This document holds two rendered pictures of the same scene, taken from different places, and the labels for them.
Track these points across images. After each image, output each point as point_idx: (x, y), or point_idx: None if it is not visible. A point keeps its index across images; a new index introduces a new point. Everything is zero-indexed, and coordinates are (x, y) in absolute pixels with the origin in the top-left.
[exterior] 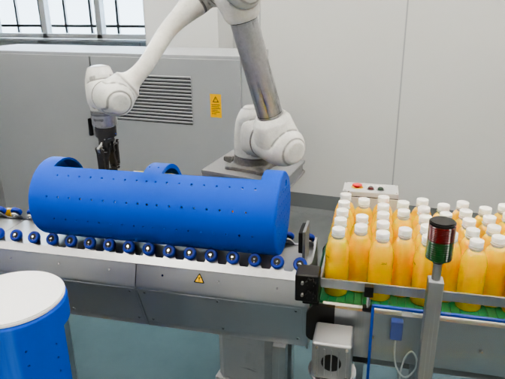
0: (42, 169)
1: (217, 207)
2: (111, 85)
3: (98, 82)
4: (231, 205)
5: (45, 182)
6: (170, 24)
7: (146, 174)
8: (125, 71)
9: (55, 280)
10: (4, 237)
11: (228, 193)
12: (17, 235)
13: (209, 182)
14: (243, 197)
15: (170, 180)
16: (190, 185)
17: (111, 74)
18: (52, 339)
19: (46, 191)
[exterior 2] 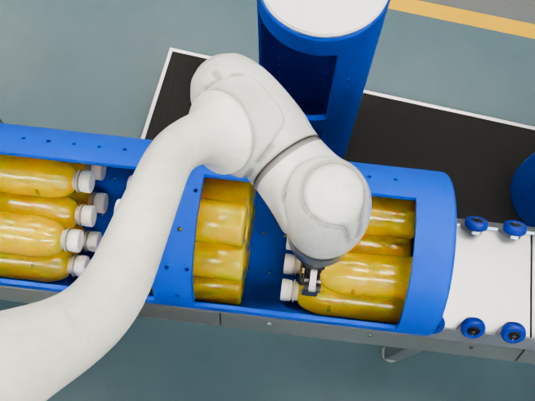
0: (437, 191)
1: (55, 129)
2: (236, 65)
3: (305, 142)
4: (27, 126)
5: (415, 173)
6: (84, 275)
7: (195, 169)
8: (216, 117)
9: (284, 14)
10: (503, 231)
11: (29, 132)
12: (470, 218)
13: (62, 147)
14: (1, 127)
15: (142, 155)
16: (101, 145)
17: (287, 187)
18: None
19: (404, 168)
